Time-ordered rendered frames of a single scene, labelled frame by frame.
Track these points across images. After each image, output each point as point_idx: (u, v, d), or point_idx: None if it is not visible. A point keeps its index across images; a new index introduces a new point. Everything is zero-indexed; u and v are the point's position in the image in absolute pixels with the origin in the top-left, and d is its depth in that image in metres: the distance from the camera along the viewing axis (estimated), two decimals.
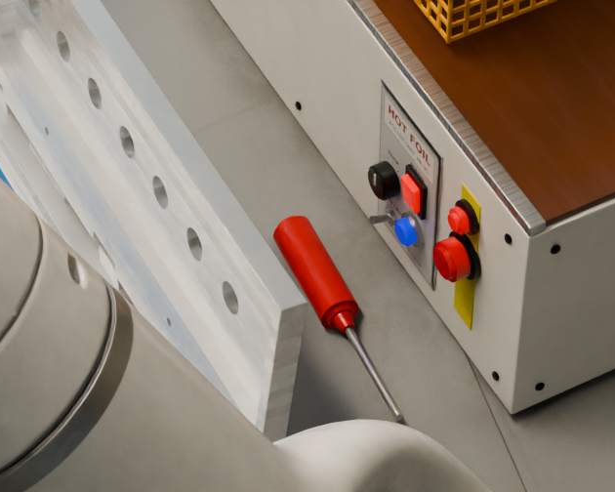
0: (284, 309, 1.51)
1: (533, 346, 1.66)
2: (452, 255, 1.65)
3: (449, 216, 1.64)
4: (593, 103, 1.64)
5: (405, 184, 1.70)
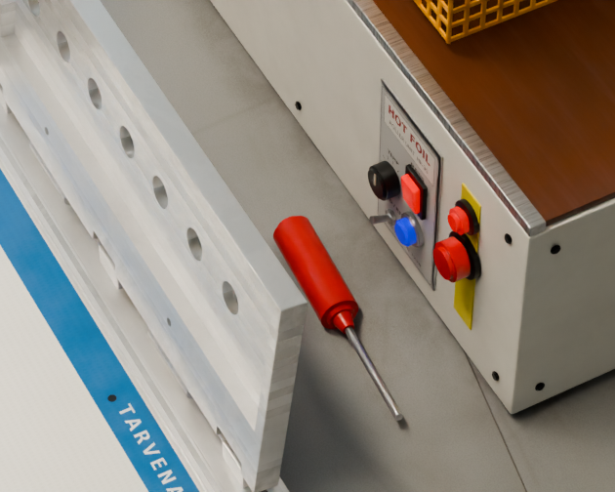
0: (284, 309, 1.51)
1: (533, 346, 1.66)
2: (452, 255, 1.65)
3: (449, 216, 1.64)
4: (593, 103, 1.64)
5: (405, 184, 1.70)
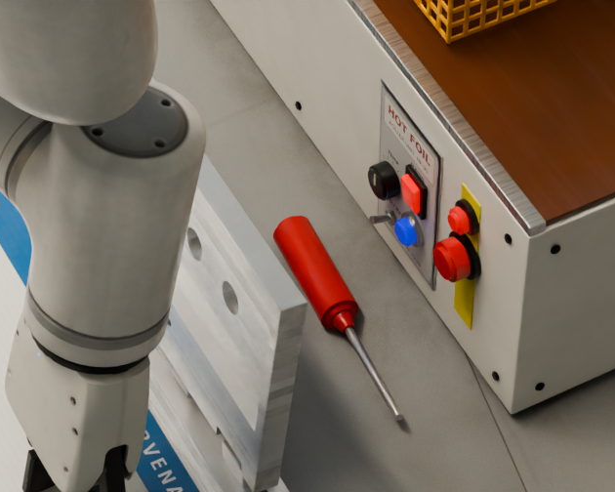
0: (284, 309, 1.51)
1: (533, 346, 1.66)
2: (452, 255, 1.65)
3: (449, 216, 1.64)
4: (593, 103, 1.64)
5: (405, 184, 1.70)
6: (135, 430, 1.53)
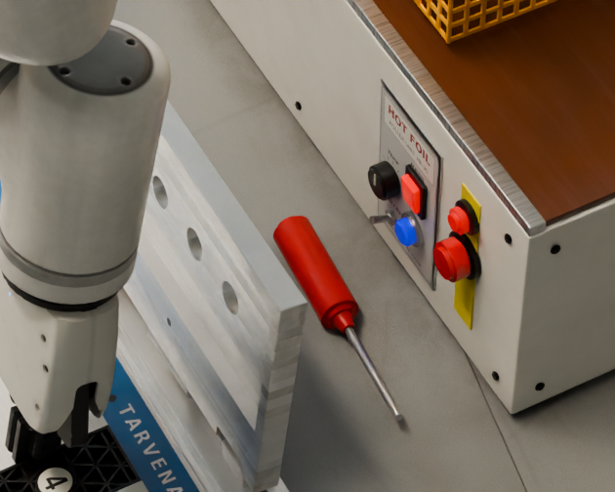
0: (284, 309, 1.51)
1: (533, 346, 1.66)
2: (452, 255, 1.65)
3: (449, 216, 1.64)
4: (593, 103, 1.64)
5: (405, 184, 1.70)
6: (104, 368, 1.56)
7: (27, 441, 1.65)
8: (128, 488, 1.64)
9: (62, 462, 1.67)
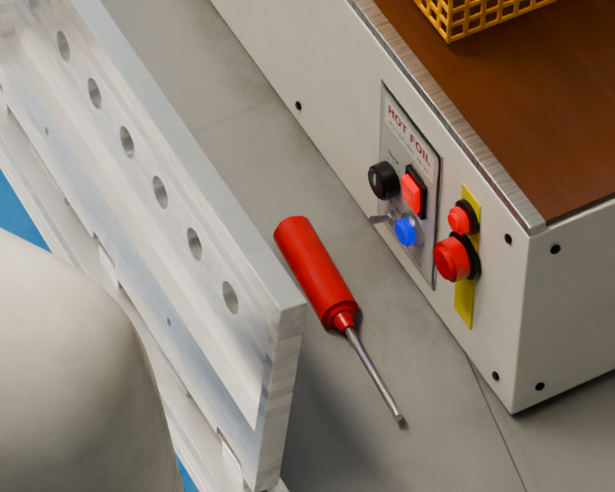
0: (284, 309, 1.51)
1: (533, 346, 1.66)
2: (452, 255, 1.65)
3: (449, 216, 1.64)
4: (593, 103, 1.64)
5: (405, 184, 1.70)
6: None
7: None
8: None
9: None
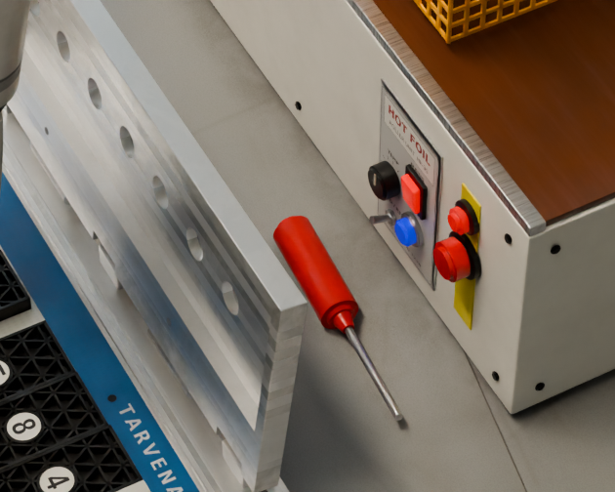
0: (284, 309, 1.51)
1: (533, 346, 1.66)
2: (452, 255, 1.65)
3: (449, 216, 1.64)
4: (593, 103, 1.64)
5: (405, 184, 1.70)
6: None
7: None
8: (130, 487, 1.64)
9: (64, 461, 1.67)
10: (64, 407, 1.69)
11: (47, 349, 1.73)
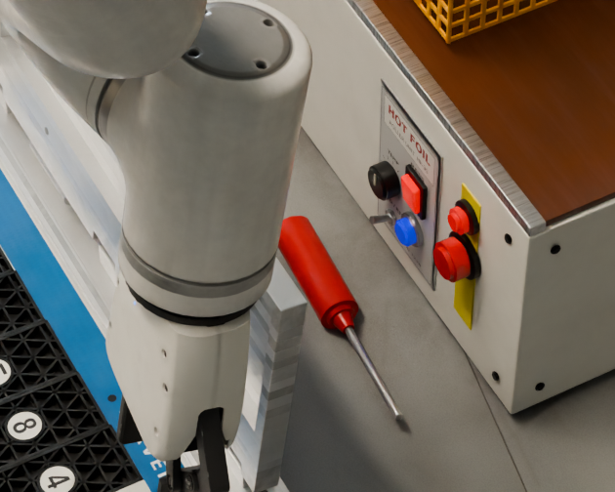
0: (284, 309, 1.51)
1: (533, 346, 1.66)
2: (452, 255, 1.65)
3: (449, 216, 1.64)
4: (593, 103, 1.64)
5: (405, 184, 1.70)
6: (231, 392, 1.41)
7: None
8: (130, 487, 1.65)
9: (65, 460, 1.67)
10: (65, 406, 1.69)
11: (48, 348, 1.73)
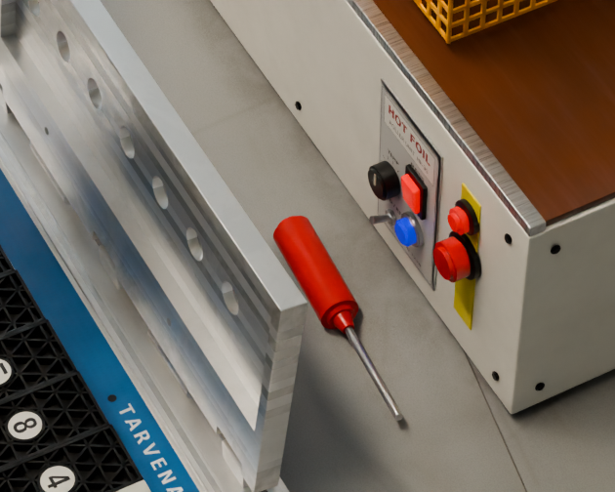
0: (284, 309, 1.51)
1: (533, 346, 1.66)
2: (452, 255, 1.65)
3: (449, 216, 1.64)
4: (593, 103, 1.64)
5: (405, 184, 1.70)
6: None
7: None
8: (130, 487, 1.65)
9: (65, 460, 1.67)
10: (65, 406, 1.69)
11: (49, 348, 1.73)
